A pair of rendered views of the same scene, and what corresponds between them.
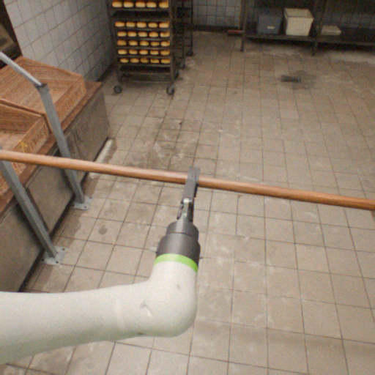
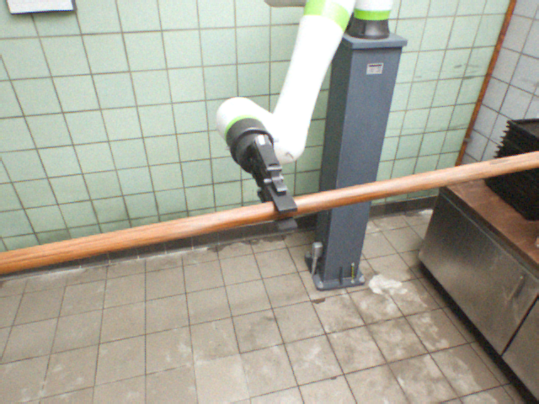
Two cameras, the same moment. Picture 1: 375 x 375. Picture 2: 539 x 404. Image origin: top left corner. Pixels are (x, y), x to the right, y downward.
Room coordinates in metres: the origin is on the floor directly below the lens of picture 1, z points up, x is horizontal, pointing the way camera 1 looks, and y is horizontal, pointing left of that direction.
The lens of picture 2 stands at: (1.04, -0.24, 1.51)
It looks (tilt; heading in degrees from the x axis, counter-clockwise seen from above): 35 degrees down; 157
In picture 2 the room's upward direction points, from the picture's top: straight up
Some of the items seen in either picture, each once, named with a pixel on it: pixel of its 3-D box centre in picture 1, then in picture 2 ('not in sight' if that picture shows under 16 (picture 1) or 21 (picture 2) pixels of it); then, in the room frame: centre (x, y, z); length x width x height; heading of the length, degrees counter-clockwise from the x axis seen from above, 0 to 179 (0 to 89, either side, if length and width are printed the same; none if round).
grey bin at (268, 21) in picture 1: (268, 20); not in sight; (4.96, -1.23, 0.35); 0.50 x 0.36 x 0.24; 171
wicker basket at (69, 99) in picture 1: (35, 91); not in sight; (1.95, 1.06, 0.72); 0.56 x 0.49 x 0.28; 170
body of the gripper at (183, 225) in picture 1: (183, 227); (258, 161); (0.44, 0.01, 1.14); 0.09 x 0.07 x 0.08; 172
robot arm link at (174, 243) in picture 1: (176, 254); (252, 143); (0.36, 0.02, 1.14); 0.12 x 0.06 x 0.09; 82
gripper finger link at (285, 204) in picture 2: (192, 176); (281, 198); (0.59, -0.02, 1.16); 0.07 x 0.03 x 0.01; 172
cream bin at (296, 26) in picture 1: (296, 22); not in sight; (4.90, -1.64, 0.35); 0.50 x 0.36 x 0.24; 172
